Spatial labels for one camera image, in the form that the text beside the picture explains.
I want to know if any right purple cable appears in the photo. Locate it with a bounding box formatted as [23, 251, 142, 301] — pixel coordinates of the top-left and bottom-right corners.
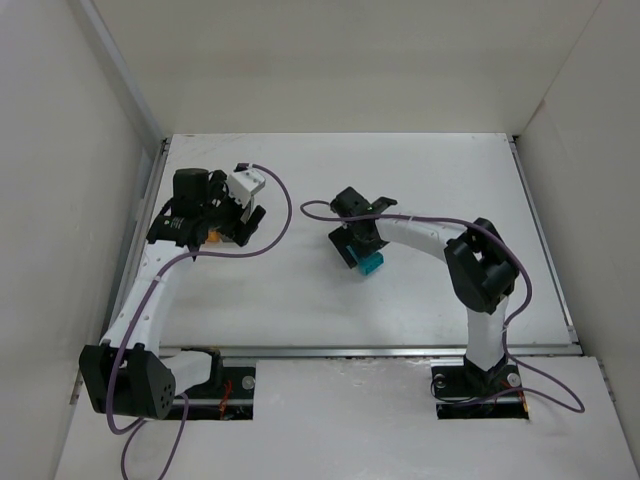
[299, 200, 586, 415]

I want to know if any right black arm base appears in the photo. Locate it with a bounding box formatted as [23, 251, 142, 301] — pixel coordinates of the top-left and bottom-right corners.
[430, 363, 529, 420]

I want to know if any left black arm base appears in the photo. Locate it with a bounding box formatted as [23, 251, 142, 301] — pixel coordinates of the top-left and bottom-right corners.
[186, 349, 257, 421]

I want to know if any teal lego piece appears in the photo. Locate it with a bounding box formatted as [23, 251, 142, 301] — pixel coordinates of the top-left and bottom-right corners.
[347, 246, 384, 276]

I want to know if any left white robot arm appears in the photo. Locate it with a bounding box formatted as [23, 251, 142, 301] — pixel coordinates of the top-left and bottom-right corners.
[79, 166, 266, 419]

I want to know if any orange transparent container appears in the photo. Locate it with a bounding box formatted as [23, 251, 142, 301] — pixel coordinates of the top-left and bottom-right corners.
[205, 230, 222, 244]

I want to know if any aluminium frame rail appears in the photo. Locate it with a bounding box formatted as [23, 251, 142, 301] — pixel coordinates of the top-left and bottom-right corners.
[142, 133, 581, 357]

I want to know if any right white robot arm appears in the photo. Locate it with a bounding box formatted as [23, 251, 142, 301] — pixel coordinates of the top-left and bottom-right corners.
[328, 187, 519, 378]

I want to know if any grey transparent container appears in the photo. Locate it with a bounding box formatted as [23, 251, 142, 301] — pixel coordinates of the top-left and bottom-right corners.
[219, 233, 246, 246]

